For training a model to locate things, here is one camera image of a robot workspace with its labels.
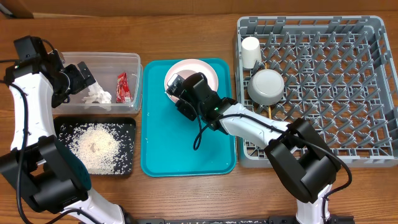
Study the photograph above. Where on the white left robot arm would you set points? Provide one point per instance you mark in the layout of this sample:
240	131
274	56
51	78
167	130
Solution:
44	173

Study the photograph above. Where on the pile of white rice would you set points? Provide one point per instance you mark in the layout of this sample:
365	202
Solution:
93	149

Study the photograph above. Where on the white paper cup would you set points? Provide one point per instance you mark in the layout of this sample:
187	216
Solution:
251	52

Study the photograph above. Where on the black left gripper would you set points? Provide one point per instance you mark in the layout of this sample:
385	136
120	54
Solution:
80	83

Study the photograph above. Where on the white napkin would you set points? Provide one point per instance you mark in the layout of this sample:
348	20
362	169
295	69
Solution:
96	94

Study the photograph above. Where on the white pink-rimmed plate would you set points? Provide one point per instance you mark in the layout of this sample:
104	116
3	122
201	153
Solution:
211	73

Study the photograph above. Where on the red snack wrapper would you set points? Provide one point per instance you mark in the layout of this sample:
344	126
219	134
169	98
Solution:
123	94

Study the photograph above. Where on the white bowl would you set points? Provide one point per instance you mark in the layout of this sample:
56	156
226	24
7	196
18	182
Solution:
266	87

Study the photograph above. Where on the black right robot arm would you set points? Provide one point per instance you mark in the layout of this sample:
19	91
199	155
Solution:
301	159

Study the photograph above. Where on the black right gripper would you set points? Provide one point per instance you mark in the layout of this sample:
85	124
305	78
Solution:
185	106

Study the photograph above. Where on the clear plastic waste bin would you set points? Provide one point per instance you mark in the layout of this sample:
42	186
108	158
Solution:
106	67

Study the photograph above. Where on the grey plastic dish rack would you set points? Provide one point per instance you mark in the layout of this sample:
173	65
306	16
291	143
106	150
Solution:
339	74

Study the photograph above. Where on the black plastic tray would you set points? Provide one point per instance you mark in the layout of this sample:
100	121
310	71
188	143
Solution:
127	121

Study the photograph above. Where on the pink bowl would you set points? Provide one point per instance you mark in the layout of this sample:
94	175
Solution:
183	74

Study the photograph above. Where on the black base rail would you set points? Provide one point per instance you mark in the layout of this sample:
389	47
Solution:
269	220

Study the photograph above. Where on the wooden chopstick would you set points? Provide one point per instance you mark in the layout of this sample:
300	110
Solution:
269	106

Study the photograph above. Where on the teal plastic tray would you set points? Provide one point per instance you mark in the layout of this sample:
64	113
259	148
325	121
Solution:
167	136

